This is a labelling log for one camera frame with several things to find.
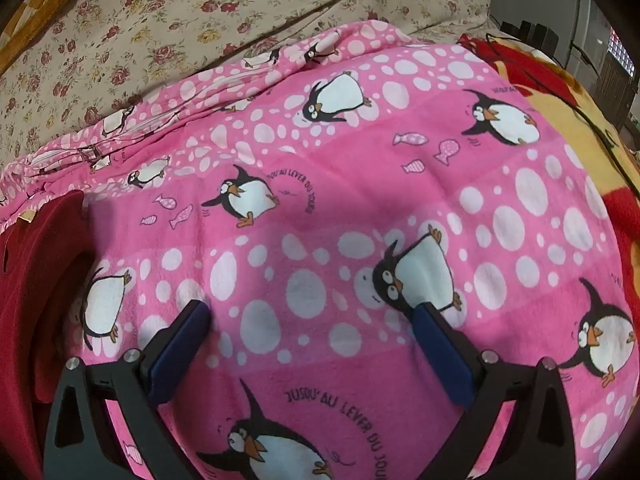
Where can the orange checkered pillow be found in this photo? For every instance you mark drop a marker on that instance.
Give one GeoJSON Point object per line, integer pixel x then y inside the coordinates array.
{"type": "Point", "coordinates": [40, 15]}

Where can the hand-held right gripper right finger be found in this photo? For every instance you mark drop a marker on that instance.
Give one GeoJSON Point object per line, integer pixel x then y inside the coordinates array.
{"type": "Point", "coordinates": [442, 355]}

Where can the dark wooden cabinet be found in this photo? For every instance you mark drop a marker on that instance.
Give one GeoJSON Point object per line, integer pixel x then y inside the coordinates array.
{"type": "Point", "coordinates": [617, 90]}

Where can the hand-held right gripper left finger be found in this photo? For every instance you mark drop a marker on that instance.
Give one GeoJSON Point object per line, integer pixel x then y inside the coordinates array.
{"type": "Point", "coordinates": [182, 345]}

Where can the floral bed quilt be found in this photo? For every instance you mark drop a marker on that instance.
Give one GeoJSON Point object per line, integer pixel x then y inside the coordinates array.
{"type": "Point", "coordinates": [175, 25]}

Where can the dark red garment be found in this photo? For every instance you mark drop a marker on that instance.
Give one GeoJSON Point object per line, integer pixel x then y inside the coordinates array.
{"type": "Point", "coordinates": [35, 270]}

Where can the white appliance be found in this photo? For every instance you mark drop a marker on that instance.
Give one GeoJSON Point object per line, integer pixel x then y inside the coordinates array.
{"type": "Point", "coordinates": [590, 20]}

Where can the red and yellow fleece blanket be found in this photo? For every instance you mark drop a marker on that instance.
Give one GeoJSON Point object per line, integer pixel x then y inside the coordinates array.
{"type": "Point", "coordinates": [565, 105]}

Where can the pink penguin print blanket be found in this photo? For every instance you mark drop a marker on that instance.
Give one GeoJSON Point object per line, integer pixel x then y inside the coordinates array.
{"type": "Point", "coordinates": [350, 170]}

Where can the dark wooden chair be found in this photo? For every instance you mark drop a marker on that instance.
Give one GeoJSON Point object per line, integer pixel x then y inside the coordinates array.
{"type": "Point", "coordinates": [530, 35]}

